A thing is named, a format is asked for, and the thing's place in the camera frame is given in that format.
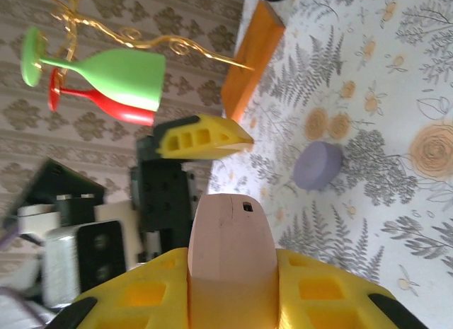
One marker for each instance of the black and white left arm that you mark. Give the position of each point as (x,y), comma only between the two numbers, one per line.
(53,187)

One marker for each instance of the green plastic wine glass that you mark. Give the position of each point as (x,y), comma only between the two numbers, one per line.
(124,74)

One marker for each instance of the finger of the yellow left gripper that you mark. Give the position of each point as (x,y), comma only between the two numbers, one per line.
(230,150)
(212,127)

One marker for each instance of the red plastic wine glass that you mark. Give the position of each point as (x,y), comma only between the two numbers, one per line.
(117,111)

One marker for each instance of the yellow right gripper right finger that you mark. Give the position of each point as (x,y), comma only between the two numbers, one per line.
(318,297)

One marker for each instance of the salmon pink charging case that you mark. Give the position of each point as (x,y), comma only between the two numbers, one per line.
(230,237)

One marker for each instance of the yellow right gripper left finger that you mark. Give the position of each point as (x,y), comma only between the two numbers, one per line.
(141,297)

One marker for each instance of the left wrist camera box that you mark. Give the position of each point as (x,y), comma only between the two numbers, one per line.
(99,251)

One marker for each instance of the lavender earbud charging case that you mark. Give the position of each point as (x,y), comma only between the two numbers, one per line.
(316,166)

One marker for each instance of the orange wooden rack base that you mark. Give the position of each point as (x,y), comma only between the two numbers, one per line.
(255,53)

